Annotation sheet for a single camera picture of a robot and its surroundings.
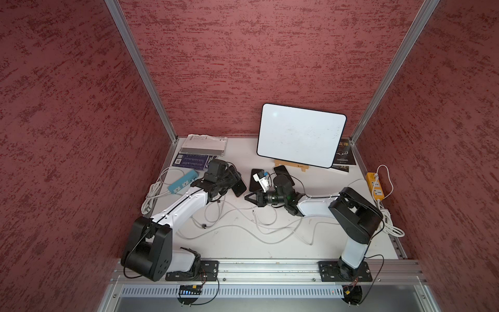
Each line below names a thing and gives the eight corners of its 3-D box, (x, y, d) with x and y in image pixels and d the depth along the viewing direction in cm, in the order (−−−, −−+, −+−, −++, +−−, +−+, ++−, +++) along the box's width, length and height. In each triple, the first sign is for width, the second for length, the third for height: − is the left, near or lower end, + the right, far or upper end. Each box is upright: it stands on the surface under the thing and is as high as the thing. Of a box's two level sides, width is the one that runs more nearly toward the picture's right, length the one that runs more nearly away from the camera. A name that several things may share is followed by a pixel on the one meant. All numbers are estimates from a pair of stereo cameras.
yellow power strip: (372, 200, 97) (376, 196, 94) (362, 175, 106) (365, 171, 103) (383, 200, 97) (387, 196, 94) (372, 175, 106) (375, 171, 103)
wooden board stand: (273, 165, 109) (274, 161, 105) (274, 162, 110) (275, 157, 107) (307, 172, 106) (309, 168, 103) (307, 169, 107) (309, 164, 104)
